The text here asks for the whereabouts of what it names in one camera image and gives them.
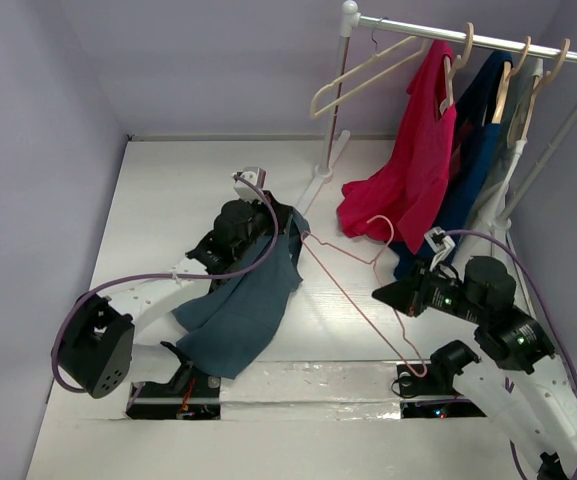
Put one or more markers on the white clothes rack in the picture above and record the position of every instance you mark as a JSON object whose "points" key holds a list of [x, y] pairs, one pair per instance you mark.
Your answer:
{"points": [[482, 48]]}

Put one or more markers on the teal blue t-shirt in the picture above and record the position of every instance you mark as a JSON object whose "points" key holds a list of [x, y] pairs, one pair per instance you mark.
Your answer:
{"points": [[227, 329]]}

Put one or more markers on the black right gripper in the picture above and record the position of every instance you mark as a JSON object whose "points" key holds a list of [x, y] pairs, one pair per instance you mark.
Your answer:
{"points": [[419, 290]]}

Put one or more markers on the wooden hanger with navy shirt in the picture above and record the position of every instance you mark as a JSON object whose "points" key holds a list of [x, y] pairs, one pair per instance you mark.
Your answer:
{"points": [[503, 86]]}

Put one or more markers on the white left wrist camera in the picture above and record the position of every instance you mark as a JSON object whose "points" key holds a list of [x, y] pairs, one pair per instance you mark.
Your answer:
{"points": [[249, 183]]}

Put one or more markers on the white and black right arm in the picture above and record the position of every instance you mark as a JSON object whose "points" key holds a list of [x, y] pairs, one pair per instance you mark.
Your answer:
{"points": [[518, 381]]}

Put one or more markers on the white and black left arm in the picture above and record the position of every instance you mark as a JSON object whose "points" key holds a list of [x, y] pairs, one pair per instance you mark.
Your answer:
{"points": [[131, 336]]}

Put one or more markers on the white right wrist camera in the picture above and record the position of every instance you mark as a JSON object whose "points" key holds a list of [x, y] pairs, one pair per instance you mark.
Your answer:
{"points": [[441, 244]]}

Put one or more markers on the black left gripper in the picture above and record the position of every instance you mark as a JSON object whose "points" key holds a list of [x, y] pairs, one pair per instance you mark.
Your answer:
{"points": [[264, 206]]}

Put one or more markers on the pale grey-green t-shirt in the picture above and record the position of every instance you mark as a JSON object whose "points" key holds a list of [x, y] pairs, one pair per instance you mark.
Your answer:
{"points": [[491, 199]]}

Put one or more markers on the wooden hanger with red shirt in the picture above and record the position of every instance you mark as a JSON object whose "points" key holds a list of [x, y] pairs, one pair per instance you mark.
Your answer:
{"points": [[452, 67]]}

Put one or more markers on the cream plastic hanger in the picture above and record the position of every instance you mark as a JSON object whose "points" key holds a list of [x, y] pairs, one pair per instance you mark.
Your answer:
{"points": [[394, 46]]}

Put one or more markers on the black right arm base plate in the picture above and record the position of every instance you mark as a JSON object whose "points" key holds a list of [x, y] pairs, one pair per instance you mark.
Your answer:
{"points": [[425, 397]]}

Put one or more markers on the navy blue t-shirt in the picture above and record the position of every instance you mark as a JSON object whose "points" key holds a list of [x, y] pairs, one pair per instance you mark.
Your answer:
{"points": [[474, 143]]}

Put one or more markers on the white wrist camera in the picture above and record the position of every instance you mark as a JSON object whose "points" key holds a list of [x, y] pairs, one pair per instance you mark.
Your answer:
{"points": [[249, 183], [441, 244]]}

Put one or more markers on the magenta red t-shirt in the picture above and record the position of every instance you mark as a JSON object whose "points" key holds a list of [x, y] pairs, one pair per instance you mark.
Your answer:
{"points": [[401, 201]]}

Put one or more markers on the wooden hanger with grey shirt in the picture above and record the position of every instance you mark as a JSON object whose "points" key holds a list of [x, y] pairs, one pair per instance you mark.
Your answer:
{"points": [[534, 79]]}

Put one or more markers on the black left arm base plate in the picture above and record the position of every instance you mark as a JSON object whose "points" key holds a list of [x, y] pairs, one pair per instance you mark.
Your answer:
{"points": [[192, 395]]}

